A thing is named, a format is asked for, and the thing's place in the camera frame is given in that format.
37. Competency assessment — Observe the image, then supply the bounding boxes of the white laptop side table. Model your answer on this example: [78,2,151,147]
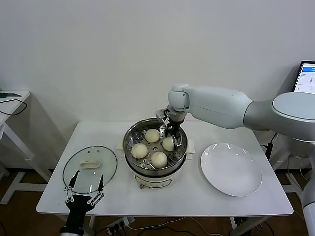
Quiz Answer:
[272,141,306,205]

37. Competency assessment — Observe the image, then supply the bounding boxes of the cream electric cooker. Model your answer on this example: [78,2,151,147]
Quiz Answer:
[115,139,195,190]

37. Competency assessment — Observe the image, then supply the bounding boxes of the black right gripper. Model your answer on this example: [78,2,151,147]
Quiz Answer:
[163,116,184,148]

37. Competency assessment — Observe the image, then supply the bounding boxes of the white steamed baozi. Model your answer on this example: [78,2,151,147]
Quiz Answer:
[144,129,160,143]
[131,143,149,159]
[150,151,168,167]
[161,137,176,151]

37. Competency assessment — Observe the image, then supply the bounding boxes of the grey open laptop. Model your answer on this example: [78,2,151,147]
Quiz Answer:
[294,60,315,94]

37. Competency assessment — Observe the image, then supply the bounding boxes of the white power strip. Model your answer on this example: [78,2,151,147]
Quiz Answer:
[106,216,135,235]

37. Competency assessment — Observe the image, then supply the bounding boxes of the dark flat device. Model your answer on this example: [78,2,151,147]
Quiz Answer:
[0,92,22,99]

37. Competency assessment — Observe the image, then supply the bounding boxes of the round glass lid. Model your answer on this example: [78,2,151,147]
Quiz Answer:
[62,146,118,194]

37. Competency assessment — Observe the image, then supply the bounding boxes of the stainless steel steamer basket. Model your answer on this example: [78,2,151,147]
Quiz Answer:
[122,118,188,173]

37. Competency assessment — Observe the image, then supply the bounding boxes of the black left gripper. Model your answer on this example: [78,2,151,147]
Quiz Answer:
[63,170,105,227]

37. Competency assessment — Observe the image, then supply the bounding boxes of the black looped cable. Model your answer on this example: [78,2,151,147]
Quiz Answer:
[0,99,27,116]

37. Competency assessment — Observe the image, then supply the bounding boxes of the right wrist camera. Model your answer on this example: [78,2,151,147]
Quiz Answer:
[155,107,172,121]

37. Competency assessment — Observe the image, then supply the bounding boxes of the white round plate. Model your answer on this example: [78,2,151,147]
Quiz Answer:
[200,143,263,197]

